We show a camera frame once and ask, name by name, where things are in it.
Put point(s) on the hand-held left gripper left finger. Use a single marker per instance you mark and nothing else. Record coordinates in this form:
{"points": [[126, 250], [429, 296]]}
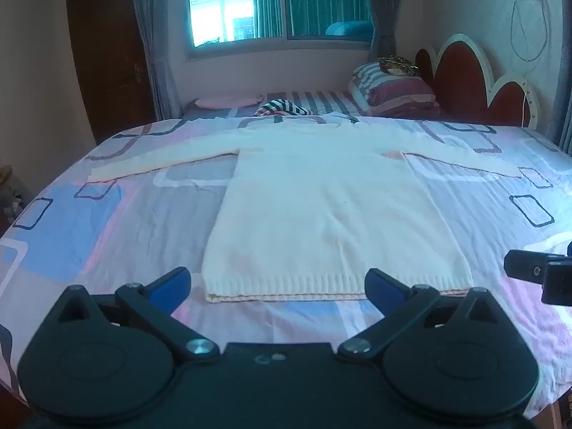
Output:
{"points": [[172, 286]]}

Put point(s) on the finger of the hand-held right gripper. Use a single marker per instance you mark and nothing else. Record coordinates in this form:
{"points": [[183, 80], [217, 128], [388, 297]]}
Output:
{"points": [[525, 266], [558, 283]]}

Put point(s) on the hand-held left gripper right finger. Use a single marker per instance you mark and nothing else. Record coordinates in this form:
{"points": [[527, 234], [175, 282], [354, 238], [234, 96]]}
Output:
{"points": [[382, 287]]}

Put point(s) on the cream knitted sweater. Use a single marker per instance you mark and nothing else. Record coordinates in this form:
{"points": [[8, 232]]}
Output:
{"points": [[313, 214]]}

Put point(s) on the patterned pastel blanket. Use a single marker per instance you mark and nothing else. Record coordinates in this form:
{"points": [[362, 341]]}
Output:
{"points": [[134, 214]]}

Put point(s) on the grey hanging cloth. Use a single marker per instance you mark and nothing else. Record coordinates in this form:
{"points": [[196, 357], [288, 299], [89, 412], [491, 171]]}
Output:
{"points": [[564, 107]]}

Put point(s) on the small pink pillow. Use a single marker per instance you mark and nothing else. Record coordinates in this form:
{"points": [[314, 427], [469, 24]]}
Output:
{"points": [[228, 101]]}

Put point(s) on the pink striped bed sheet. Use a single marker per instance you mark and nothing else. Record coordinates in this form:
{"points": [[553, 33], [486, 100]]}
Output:
{"points": [[330, 100]]}

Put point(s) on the pink grey striped pillow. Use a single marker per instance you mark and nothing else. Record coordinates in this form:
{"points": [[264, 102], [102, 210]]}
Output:
{"points": [[393, 94]]}

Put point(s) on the red heart-shaped headboard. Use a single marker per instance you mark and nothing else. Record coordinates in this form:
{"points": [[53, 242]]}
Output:
{"points": [[460, 76]]}

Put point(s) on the striped garment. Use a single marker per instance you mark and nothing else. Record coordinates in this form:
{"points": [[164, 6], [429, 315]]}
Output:
{"points": [[281, 108]]}

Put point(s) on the gold red printed bag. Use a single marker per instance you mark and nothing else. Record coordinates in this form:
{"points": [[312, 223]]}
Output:
{"points": [[397, 66]]}

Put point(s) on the dark wooden wardrobe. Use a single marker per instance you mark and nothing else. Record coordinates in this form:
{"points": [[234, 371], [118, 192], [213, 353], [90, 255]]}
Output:
{"points": [[107, 53]]}

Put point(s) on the grey curtain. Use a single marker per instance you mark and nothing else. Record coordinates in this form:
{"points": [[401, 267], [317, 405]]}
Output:
{"points": [[384, 13], [154, 40]]}

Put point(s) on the teal cushion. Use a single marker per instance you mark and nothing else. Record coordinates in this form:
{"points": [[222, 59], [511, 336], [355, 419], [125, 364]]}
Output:
{"points": [[348, 29]]}

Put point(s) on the sliding glass window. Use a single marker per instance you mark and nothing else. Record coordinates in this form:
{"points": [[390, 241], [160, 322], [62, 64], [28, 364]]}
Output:
{"points": [[277, 4]]}

